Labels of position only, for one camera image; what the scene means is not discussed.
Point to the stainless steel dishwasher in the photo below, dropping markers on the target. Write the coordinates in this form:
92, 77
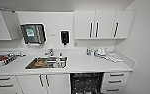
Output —
87, 84

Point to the white drawer stack beside dishwasher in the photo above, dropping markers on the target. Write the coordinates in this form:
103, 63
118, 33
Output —
115, 81

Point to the dish soap bottle blue label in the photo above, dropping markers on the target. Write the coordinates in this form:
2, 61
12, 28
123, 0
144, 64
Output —
88, 51

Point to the white cup in sink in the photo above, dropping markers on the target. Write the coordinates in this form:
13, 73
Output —
61, 61

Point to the chrome sink faucet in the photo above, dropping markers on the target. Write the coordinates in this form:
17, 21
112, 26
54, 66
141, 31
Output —
50, 52

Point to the stack of white plates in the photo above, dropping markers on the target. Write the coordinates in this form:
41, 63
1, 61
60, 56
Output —
101, 52

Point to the orange sponge in brown bowl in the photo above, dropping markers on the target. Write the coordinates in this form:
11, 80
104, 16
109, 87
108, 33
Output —
41, 62

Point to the steel paper towel dispenser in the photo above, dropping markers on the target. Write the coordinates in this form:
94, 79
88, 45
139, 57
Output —
33, 33

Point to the steel kitchen sink basin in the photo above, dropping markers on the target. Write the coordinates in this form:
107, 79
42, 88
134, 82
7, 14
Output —
31, 65

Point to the white two-door sink cabinet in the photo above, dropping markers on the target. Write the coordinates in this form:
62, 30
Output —
44, 84

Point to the cluttered dish rack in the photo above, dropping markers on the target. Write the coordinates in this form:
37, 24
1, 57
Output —
4, 59

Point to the white drawer stack beside microwave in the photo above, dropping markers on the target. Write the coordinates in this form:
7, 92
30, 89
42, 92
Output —
4, 85

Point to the white wall power outlet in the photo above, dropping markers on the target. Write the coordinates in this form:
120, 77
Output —
75, 43

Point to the black wall soap dispenser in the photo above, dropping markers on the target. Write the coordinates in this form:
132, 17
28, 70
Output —
64, 37

